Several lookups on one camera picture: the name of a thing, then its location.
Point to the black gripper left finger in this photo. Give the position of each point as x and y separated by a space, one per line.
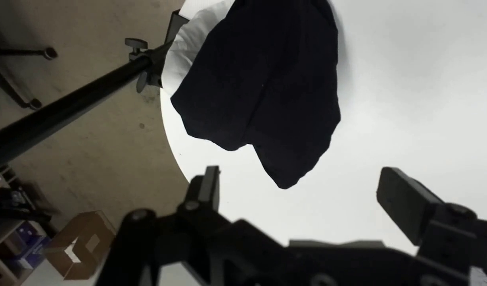
205 187

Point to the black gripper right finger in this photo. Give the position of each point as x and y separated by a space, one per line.
410 203

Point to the black cloth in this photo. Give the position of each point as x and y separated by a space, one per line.
264 89

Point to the white cloth cover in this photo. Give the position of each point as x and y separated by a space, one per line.
193 36

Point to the small brown cardboard box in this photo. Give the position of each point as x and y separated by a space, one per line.
86 238

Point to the black pole table clamp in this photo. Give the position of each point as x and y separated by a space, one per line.
137 43

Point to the thick black stand pole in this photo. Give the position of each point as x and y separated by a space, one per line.
58 113

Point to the wooden storage shelf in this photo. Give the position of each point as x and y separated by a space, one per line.
10 248

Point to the black wheeled base legs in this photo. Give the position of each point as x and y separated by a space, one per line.
50 52

